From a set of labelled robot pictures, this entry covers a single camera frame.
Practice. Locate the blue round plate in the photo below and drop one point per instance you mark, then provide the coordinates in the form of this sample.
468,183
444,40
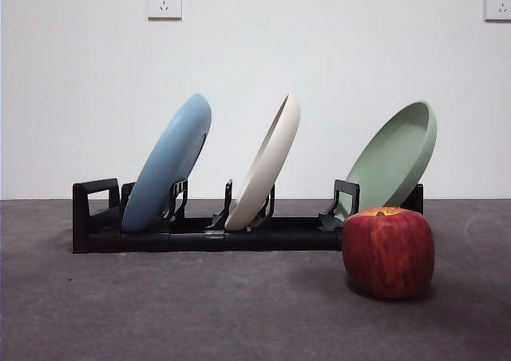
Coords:
167,161

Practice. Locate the red apple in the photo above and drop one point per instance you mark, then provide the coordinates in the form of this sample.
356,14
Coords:
387,253

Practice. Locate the cream round plate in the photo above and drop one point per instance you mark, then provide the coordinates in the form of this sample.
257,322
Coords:
271,157

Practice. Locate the black plate rack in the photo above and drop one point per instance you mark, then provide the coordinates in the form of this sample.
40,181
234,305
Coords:
199,241

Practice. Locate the green round plate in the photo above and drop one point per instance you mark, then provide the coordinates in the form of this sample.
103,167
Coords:
395,157

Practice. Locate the white wall socket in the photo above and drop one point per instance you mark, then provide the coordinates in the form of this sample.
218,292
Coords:
164,1
499,3

